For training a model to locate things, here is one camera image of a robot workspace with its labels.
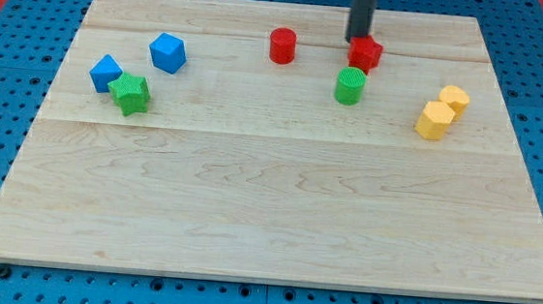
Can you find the green cylinder block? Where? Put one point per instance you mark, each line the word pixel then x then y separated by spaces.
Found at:
pixel 349 86

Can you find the red star block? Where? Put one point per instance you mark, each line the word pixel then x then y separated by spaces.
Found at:
pixel 364 53

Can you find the light wooden board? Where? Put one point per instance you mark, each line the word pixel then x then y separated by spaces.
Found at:
pixel 246 170

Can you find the blue cube block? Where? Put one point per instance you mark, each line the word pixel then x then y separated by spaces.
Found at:
pixel 168 53

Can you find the blue pentagon block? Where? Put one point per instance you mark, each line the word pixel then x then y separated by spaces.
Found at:
pixel 104 72

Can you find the yellow heart block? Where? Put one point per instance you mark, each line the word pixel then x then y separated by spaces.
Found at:
pixel 457 98

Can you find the yellow hexagon block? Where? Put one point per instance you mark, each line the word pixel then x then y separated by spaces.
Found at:
pixel 434 120

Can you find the green star block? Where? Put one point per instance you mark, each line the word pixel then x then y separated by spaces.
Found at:
pixel 130 93

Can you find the red cylinder block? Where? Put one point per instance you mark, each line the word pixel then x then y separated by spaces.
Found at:
pixel 282 45

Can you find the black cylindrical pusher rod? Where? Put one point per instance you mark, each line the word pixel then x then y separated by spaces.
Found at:
pixel 361 16

